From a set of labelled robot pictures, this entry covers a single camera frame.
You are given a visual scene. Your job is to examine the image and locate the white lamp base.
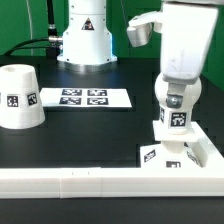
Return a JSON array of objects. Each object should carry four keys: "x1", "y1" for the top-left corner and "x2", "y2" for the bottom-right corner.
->
[{"x1": 140, "y1": 121, "x2": 201, "y2": 169}]

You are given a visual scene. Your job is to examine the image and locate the white lamp bulb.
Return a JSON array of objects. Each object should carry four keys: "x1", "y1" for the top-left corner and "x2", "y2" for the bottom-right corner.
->
[{"x1": 155, "y1": 74, "x2": 202, "y2": 134}]

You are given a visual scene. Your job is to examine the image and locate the white L-shaped fence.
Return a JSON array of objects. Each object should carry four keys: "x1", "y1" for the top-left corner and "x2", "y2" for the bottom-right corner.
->
[{"x1": 0, "y1": 122, "x2": 224, "y2": 199}]

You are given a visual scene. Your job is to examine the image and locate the black cable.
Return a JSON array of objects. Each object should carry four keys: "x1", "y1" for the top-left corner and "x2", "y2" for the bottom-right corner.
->
[{"x1": 2, "y1": 37, "x2": 51, "y2": 57}]

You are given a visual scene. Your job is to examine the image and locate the black cable connector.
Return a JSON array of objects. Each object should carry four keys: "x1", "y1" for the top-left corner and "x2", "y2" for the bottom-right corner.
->
[{"x1": 45, "y1": 0, "x2": 64, "y2": 58}]

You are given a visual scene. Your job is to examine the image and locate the white lamp shade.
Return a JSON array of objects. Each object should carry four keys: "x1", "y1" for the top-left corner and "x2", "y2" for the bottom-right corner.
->
[{"x1": 0, "y1": 64, "x2": 45, "y2": 129}]

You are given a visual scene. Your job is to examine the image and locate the white marker tag plate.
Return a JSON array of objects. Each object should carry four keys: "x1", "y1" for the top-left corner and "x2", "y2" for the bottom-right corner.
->
[{"x1": 40, "y1": 88, "x2": 132, "y2": 108}]

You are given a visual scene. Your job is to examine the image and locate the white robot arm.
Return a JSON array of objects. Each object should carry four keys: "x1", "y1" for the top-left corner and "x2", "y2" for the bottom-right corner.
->
[{"x1": 58, "y1": 0, "x2": 219, "y2": 109}]

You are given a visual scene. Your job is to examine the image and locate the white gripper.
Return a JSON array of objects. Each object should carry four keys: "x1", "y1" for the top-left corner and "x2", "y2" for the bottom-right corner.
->
[{"x1": 127, "y1": 0, "x2": 220, "y2": 109}]

